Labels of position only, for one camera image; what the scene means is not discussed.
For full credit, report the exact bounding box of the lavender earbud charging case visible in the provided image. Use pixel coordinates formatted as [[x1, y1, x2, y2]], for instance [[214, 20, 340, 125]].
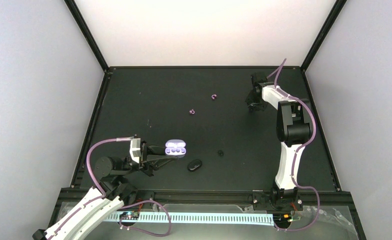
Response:
[[164, 139, 187, 158]]

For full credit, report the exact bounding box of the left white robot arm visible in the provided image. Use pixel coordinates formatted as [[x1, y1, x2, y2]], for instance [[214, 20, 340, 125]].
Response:
[[32, 137, 178, 240]]

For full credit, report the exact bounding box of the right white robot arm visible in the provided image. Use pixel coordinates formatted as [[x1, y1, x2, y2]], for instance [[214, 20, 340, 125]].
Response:
[[245, 72, 316, 210]]

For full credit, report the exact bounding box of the black earbud charging case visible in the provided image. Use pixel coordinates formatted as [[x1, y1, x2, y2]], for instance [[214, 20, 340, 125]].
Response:
[[187, 159, 203, 172]]

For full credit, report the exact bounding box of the left circuit board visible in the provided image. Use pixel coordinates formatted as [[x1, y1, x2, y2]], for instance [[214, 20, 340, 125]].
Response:
[[119, 211, 140, 221]]

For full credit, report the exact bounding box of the circuit board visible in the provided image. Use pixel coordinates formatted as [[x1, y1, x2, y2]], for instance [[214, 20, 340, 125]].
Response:
[[119, 211, 140, 221], [273, 214, 293, 223]]

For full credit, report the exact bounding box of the right circuit board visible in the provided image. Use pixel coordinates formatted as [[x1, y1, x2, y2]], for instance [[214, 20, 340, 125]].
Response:
[[273, 214, 293, 223]]

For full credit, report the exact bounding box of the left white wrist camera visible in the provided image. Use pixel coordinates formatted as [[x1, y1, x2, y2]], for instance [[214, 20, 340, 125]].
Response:
[[129, 137, 142, 164]]

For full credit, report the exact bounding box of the black front aluminium rail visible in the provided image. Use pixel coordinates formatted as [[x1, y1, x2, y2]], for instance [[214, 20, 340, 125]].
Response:
[[55, 188, 354, 207]]

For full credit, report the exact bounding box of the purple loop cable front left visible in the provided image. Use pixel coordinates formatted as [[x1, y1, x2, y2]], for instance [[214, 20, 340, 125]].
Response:
[[118, 199, 173, 237]]

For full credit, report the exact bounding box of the white slotted cable duct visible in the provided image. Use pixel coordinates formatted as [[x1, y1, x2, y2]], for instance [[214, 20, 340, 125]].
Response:
[[104, 211, 274, 226]]

